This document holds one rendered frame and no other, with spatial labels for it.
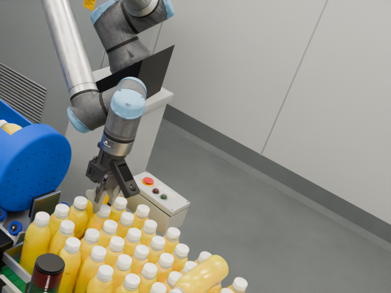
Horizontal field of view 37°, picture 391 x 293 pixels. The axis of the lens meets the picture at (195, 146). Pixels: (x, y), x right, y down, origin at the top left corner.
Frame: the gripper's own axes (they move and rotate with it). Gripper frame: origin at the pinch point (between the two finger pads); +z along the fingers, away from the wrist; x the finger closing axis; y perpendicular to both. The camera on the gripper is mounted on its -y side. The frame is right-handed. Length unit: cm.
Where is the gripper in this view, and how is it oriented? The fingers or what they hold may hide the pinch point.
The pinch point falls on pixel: (103, 208)
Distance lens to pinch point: 174.7
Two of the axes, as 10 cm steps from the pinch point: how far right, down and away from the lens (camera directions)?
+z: -3.0, 8.3, 4.6
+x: -5.8, 2.3, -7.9
